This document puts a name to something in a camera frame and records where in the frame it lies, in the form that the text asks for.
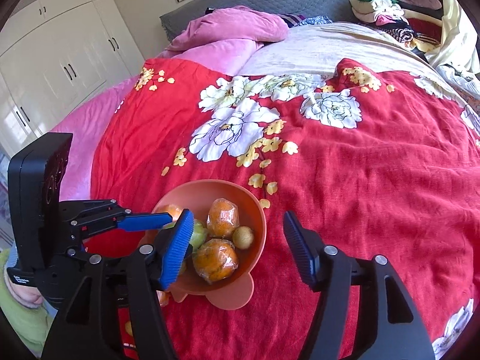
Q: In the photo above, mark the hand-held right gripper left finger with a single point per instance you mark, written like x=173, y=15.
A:
x=176, y=247

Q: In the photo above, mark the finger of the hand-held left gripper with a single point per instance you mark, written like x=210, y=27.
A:
x=146, y=221
x=80, y=253

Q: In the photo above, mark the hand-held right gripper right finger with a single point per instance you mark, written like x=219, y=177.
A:
x=302, y=251

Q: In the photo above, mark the green apple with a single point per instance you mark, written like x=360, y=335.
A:
x=198, y=234

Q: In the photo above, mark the orange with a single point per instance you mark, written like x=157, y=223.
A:
x=163, y=299
x=215, y=260
x=170, y=210
x=223, y=219

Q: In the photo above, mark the small brown kiwi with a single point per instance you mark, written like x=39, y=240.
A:
x=243, y=237

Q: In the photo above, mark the orange plastic bowl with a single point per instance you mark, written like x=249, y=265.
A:
x=210, y=191

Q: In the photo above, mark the person's left forearm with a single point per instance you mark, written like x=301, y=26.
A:
x=18, y=326

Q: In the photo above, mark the person's left hand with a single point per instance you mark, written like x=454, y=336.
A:
x=24, y=296

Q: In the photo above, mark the red floral blanket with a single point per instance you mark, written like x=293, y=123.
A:
x=356, y=195

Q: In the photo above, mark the pink quilt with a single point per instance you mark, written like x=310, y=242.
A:
x=86, y=120

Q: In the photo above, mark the white wardrobe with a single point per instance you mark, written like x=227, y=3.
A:
x=56, y=52

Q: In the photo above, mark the beige bedsheet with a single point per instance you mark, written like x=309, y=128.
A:
x=318, y=45

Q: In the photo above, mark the blue floral cloth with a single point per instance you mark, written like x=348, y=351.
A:
x=317, y=21

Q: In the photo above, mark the striped purple pillow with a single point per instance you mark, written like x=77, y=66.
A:
x=292, y=20

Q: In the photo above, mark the white crumpled cloth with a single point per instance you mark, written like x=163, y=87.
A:
x=461, y=73

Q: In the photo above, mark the pile of folded clothes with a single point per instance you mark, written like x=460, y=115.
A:
x=393, y=18

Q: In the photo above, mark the cream curtain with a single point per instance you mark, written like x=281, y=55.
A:
x=457, y=26

